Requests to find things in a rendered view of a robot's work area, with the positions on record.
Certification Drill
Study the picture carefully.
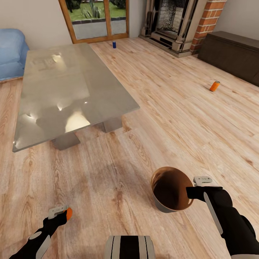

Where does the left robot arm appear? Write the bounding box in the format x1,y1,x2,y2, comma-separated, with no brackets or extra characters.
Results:
9,205,69,259

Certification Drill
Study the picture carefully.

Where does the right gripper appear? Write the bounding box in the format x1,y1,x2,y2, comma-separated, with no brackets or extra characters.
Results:
186,186,203,201

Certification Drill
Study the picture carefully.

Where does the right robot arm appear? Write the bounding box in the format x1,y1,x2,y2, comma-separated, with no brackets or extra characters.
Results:
186,177,259,259

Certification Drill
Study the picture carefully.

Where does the robot trunk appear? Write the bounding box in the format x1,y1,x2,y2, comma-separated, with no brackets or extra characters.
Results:
103,235,156,259

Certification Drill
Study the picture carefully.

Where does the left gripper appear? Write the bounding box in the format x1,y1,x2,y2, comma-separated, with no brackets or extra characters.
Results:
43,212,67,231

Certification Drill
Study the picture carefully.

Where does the trash can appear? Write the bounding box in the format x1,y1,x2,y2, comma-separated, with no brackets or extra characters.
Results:
151,167,194,213

